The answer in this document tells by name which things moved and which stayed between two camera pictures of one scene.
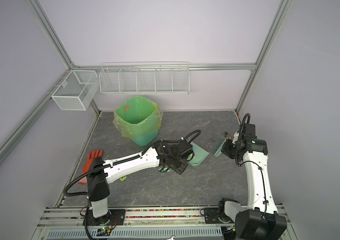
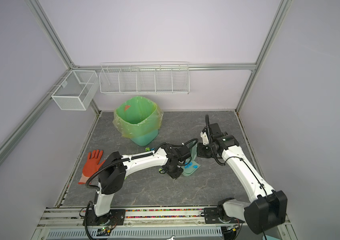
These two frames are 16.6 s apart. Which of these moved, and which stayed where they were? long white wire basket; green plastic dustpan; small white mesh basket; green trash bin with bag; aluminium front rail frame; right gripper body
Moved: right gripper body; green plastic dustpan
Stayed: long white wire basket; small white mesh basket; aluminium front rail frame; green trash bin with bag
